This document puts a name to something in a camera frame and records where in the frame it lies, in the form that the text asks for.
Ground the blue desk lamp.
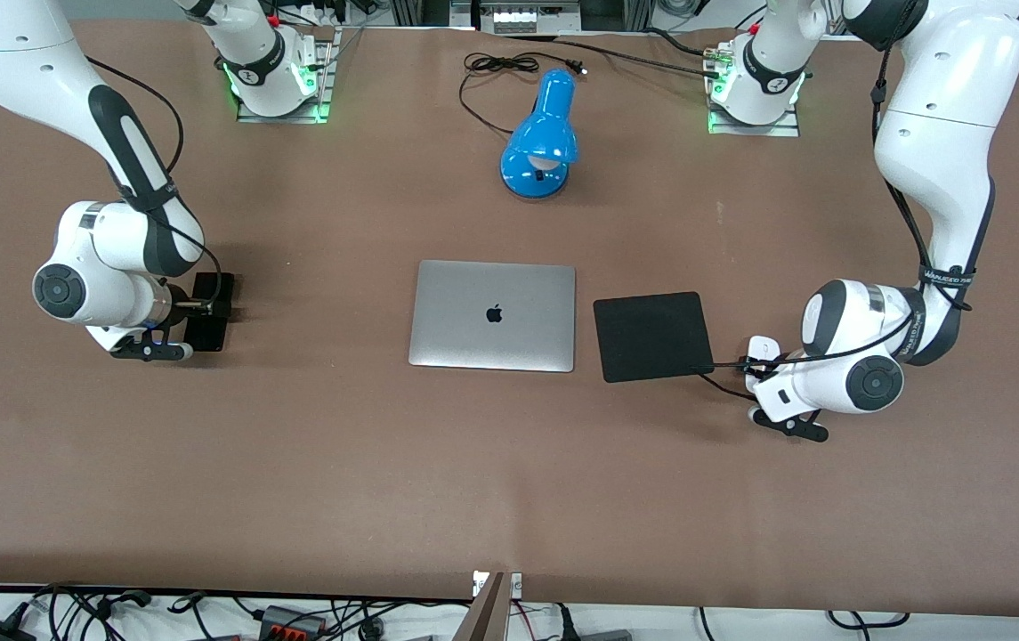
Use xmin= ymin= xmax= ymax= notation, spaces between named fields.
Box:
xmin=499 ymin=69 xmax=579 ymax=200

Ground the black smartphone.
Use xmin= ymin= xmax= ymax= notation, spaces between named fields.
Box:
xmin=182 ymin=272 xmax=236 ymax=353

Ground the black mouse pad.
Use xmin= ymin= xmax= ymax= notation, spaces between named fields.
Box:
xmin=593 ymin=291 xmax=716 ymax=384

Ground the white power strip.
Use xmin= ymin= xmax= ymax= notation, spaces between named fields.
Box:
xmin=493 ymin=7 xmax=560 ymax=35

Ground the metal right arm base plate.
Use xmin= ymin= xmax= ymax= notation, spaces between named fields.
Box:
xmin=236 ymin=27 xmax=334 ymax=124

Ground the white post bracket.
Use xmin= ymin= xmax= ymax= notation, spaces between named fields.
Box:
xmin=472 ymin=571 xmax=523 ymax=597

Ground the grey orange lever connector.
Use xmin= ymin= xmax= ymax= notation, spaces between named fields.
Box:
xmin=258 ymin=604 xmax=329 ymax=638

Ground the thick black table cable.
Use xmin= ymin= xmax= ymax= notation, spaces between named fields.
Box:
xmin=507 ymin=34 xmax=724 ymax=79

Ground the brown camera mounting post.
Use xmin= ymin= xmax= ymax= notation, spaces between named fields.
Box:
xmin=451 ymin=572 xmax=510 ymax=641

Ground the silver closed laptop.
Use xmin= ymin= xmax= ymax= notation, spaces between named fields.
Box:
xmin=408 ymin=260 xmax=577 ymax=373

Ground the black lamp power cord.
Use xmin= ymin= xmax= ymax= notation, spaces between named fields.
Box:
xmin=458 ymin=52 xmax=587 ymax=136

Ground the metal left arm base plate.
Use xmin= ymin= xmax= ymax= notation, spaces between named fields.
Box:
xmin=707 ymin=45 xmax=802 ymax=137

